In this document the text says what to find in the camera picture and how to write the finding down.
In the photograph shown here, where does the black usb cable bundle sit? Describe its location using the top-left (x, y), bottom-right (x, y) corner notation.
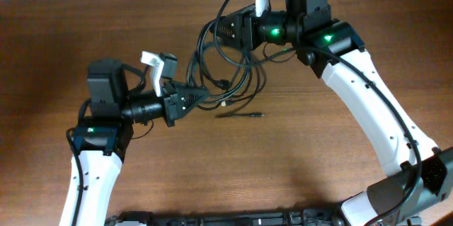
top-left (185, 18), bottom-right (268, 112)

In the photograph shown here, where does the short thin black cable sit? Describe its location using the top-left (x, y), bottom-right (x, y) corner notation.
top-left (214, 111), bottom-right (265, 119)

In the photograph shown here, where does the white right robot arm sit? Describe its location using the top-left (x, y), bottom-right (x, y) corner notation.
top-left (212, 0), bottom-right (452, 225)

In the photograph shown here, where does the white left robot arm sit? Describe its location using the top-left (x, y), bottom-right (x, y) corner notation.
top-left (59, 59), bottom-right (209, 225)

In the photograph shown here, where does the black right camera cable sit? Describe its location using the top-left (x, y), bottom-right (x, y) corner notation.
top-left (213, 0), bottom-right (424, 226)

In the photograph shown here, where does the black camera cable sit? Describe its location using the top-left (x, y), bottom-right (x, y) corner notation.
top-left (65, 128), bottom-right (85, 226)
top-left (213, 0), bottom-right (424, 226)

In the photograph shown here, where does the black left camera cable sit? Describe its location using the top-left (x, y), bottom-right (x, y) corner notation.
top-left (65, 128), bottom-right (85, 226)

